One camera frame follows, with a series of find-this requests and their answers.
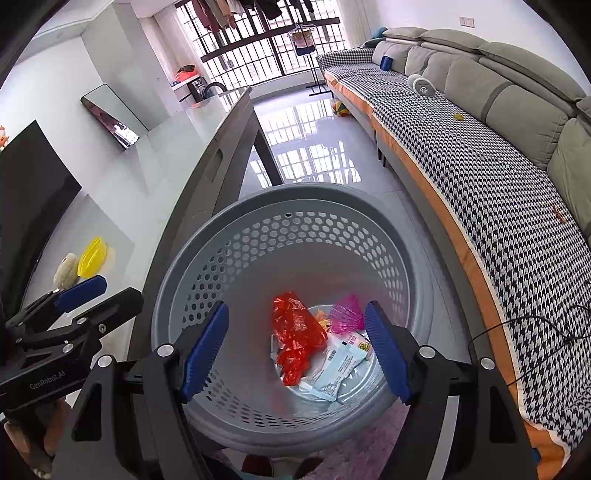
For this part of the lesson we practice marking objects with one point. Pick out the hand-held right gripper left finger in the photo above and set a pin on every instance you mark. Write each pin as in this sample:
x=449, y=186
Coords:
x=203, y=353

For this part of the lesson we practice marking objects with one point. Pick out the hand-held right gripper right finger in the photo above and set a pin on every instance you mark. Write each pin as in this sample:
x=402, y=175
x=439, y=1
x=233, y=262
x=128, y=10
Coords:
x=388, y=353

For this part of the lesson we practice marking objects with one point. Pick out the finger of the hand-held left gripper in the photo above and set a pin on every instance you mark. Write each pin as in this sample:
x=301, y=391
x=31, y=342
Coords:
x=115, y=307
x=83, y=290

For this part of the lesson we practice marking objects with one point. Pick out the beige fuzzy ball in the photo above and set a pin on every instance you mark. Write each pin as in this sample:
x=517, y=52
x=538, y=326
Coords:
x=65, y=272

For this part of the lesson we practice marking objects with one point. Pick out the blue white snack packet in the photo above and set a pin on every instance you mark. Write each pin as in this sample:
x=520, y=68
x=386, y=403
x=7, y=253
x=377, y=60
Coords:
x=334, y=369

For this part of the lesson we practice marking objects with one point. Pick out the pink plastic scoop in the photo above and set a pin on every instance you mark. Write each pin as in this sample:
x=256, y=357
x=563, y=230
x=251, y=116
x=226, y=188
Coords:
x=346, y=316

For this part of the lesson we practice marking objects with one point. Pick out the red plastic bag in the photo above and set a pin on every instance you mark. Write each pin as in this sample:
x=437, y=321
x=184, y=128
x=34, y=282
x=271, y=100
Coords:
x=295, y=323

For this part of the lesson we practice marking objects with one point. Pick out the grey perforated trash basket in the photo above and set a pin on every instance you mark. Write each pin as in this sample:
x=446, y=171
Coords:
x=258, y=258

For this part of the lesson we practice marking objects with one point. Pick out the person's left hand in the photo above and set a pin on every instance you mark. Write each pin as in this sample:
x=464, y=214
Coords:
x=16, y=436

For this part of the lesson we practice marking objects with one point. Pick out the yellow plastic dish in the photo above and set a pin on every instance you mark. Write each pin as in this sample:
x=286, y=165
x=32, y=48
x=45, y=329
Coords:
x=92, y=258

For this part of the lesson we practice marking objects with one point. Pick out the black television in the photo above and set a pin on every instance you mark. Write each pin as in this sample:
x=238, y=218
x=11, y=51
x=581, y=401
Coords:
x=32, y=198

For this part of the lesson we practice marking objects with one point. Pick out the orange white plush toy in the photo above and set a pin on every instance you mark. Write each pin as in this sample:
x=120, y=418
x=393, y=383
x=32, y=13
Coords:
x=3, y=138

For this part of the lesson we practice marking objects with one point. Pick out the grey glossy long table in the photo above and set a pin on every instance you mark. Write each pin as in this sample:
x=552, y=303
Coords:
x=217, y=157

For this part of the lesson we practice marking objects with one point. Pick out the grey sofa with houndstooth cover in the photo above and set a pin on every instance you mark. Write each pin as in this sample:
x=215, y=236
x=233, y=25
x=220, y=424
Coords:
x=485, y=194

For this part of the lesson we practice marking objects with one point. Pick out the washing machine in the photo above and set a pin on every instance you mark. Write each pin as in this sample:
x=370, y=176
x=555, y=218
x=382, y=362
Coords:
x=207, y=91

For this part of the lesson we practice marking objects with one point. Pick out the orange bag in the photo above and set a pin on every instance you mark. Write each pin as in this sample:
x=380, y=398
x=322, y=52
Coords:
x=188, y=74

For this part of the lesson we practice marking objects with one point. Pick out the colourful ball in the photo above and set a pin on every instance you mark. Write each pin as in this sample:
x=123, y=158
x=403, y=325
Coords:
x=340, y=108

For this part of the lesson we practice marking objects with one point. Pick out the white round device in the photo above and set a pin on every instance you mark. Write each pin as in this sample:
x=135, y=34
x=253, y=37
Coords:
x=422, y=86

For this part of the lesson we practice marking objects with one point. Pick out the blue cylinder cushion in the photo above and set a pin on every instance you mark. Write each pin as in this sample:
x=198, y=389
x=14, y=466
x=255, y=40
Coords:
x=387, y=62

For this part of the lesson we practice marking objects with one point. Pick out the black clothes rack stand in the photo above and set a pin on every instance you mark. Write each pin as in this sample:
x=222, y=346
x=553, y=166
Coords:
x=318, y=69

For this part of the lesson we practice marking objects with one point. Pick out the dark window grille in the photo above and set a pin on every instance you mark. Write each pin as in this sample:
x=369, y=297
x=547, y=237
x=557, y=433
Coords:
x=258, y=50

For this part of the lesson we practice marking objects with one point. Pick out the row of hanging clothes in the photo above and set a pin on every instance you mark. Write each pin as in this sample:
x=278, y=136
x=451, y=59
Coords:
x=221, y=11

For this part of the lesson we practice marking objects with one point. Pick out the teal pillow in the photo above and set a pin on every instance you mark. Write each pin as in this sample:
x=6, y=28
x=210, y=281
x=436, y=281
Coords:
x=380, y=33

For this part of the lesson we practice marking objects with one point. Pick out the small beige garment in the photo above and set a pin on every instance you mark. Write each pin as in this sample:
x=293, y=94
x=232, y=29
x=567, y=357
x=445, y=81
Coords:
x=304, y=39

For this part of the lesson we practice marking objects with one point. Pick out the leaning wall mirror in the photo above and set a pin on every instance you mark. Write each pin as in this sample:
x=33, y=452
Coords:
x=111, y=115

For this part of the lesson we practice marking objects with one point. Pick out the wall switch plate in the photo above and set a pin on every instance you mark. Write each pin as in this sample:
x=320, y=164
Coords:
x=467, y=20

